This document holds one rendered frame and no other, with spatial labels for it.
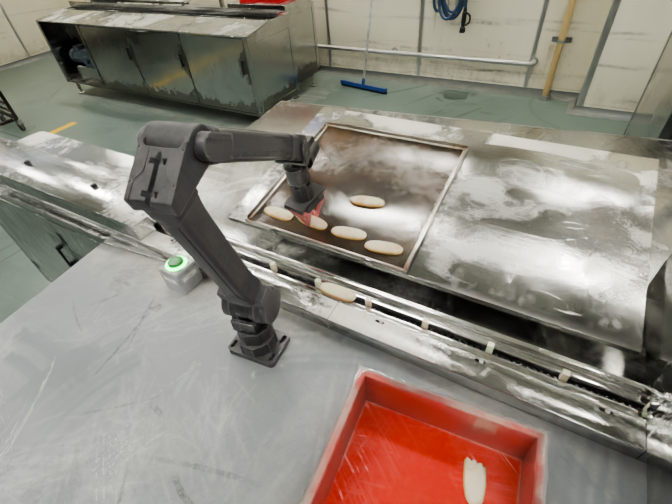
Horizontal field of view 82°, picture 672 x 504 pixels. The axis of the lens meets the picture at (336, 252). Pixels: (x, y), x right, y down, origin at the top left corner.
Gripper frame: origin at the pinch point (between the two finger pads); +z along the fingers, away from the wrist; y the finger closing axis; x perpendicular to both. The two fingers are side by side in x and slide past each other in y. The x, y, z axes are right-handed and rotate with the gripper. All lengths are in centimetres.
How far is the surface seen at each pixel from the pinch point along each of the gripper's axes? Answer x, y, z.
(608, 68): 39, -316, 110
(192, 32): -259, -154, 44
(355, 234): 14.1, -1.1, 0.2
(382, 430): 45, 36, 1
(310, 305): 16.3, 22.0, 0.7
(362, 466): 45, 44, 0
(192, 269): -16.8, 29.9, -1.5
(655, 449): 83, 16, -3
